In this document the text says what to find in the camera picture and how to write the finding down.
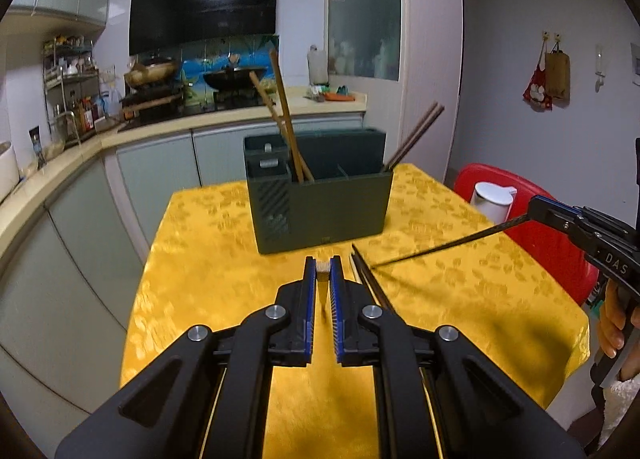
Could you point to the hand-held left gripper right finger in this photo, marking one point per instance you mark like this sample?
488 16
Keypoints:
336 309

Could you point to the black gas stove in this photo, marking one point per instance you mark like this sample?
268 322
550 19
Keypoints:
200 106

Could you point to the frosted glass cabinet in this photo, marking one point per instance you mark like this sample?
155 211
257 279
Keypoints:
365 14

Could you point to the brown hanging bag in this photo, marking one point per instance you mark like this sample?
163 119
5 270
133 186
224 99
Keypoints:
557 76

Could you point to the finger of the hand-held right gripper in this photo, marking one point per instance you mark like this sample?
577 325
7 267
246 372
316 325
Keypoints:
557 205
570 228

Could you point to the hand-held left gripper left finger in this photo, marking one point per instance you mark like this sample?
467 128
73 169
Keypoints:
311 299

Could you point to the group of sauce bottles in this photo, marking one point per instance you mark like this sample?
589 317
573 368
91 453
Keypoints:
85 114

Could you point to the red patterned hanging bag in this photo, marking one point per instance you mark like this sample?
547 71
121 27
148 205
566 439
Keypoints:
537 89

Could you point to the beige kitchen countertop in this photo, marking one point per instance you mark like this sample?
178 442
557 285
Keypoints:
165 131

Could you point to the brass-coloured frying pan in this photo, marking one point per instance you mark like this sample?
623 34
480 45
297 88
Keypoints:
150 73

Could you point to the translucent plastic jug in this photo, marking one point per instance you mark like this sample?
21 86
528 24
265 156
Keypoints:
315 66

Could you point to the black-topped pepper grinder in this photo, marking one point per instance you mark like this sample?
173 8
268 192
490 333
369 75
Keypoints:
37 149

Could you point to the red plastic stool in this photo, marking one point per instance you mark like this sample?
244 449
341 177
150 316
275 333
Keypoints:
550 259

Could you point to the white rice cooker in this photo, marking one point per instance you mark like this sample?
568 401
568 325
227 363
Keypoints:
7 174

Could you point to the blue sea tile mural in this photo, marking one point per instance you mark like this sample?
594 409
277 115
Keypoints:
200 59

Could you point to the yellow floral tablecloth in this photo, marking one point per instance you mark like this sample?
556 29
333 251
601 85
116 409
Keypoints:
225 264

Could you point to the black wok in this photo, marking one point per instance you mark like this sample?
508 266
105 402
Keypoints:
232 80

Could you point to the orange green kitchen cloths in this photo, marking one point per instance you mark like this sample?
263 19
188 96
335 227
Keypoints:
335 95

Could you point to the person's right hand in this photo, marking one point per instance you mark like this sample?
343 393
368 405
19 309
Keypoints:
611 324

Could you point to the white electric kettle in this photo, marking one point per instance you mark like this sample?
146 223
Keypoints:
490 201

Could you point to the metal spice rack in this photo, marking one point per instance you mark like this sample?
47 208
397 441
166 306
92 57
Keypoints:
70 69

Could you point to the dark green utensil holder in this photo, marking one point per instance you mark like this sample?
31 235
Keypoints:
325 209

